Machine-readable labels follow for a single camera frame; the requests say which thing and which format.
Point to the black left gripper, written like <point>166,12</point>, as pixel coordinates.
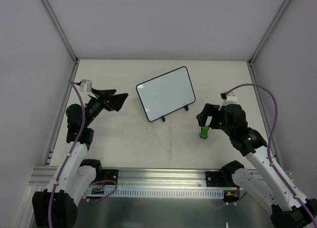
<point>105,102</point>

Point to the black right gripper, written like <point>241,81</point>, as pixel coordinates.
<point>216,116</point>

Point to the green whiteboard eraser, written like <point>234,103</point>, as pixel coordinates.
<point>204,132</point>

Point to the small black-framed whiteboard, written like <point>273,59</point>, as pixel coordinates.
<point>166,93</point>

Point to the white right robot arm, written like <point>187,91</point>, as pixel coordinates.
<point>285,204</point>

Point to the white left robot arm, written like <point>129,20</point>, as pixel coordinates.
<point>56,206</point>

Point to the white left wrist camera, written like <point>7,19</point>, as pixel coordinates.
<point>86,87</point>

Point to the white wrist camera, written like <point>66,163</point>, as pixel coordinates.
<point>86,87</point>
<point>228,98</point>

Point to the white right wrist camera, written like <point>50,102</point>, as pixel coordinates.
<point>228,98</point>

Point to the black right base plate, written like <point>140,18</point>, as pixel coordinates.
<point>218,179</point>

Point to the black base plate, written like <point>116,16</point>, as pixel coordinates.
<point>218,179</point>
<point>110,175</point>

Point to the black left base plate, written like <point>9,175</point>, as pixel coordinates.
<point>110,175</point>

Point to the aluminium mounting rail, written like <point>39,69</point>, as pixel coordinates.
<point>136,177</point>

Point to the white slotted cable duct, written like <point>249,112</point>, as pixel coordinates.
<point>204,193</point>

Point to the left aluminium frame post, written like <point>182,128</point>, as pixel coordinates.
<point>59,29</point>

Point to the aluminium frame post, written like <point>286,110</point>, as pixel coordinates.
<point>59,29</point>
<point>275,20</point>

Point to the right aluminium frame post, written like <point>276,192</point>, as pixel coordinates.
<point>275,20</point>

